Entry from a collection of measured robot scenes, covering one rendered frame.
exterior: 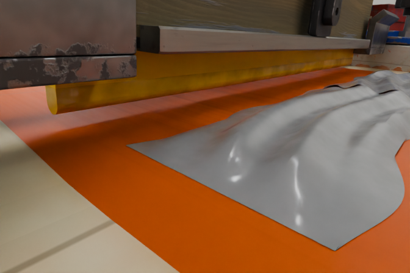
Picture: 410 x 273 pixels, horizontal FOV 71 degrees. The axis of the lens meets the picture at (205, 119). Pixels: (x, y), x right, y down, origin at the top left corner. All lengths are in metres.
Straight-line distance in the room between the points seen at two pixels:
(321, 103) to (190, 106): 0.07
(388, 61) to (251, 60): 0.32
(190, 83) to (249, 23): 0.05
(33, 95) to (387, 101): 0.20
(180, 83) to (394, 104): 0.12
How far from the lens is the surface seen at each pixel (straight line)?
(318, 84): 0.27
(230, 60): 0.19
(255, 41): 0.16
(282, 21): 0.22
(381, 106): 0.18
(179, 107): 0.15
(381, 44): 0.46
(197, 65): 0.16
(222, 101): 0.17
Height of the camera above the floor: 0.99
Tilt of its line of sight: 17 degrees down
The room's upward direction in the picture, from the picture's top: 3 degrees clockwise
